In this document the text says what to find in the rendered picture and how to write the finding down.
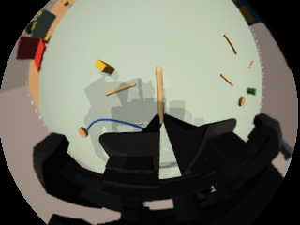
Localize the blue string with wooden stick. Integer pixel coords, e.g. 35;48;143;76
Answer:
88;67;164;130

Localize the green cylinder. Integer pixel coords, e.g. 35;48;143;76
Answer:
247;87;258;95

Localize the small yellow block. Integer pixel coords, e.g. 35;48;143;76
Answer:
95;60;115;75

